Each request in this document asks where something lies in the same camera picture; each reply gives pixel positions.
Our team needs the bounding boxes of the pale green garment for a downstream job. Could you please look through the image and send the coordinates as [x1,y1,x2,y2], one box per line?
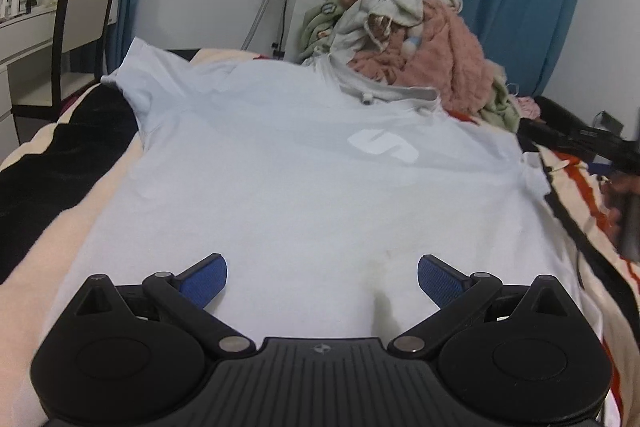
[298,0,351,65]

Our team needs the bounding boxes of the light blue t-shirt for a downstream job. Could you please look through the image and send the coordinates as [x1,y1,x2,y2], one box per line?
[59,38,603,344]

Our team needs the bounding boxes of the pink fluffy garment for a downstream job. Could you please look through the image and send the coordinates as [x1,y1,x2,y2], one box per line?
[346,0,507,118]

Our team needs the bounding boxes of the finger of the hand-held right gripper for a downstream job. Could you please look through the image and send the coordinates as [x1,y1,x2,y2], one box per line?
[517,119,623,164]
[537,96,601,138]

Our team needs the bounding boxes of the printed blanket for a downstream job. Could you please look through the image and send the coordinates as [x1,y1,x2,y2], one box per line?
[0,48,640,427]

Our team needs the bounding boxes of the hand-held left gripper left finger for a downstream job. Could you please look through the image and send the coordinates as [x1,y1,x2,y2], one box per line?
[69,252,257,358]

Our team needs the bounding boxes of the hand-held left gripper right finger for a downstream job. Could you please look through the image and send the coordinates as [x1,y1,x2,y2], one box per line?
[389,254,577,358]

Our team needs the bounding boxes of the small pink cloth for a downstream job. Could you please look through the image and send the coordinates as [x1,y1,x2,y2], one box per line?
[516,96,542,122]

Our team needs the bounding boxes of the olive green garment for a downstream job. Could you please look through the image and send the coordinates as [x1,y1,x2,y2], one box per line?
[477,74,523,135]

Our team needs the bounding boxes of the dark wooden chair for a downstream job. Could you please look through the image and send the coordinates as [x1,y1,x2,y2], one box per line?
[10,0,121,148]

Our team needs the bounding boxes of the white desk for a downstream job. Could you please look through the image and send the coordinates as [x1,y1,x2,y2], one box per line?
[0,1,68,124]

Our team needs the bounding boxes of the person's right hand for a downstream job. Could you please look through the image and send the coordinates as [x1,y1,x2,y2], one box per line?
[603,177,626,242]

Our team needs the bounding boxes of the cream white garment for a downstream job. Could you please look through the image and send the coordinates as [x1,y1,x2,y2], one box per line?
[327,0,464,68]

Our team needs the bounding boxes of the grey garment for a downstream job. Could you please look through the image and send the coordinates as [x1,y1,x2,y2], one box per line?
[312,53,443,114]

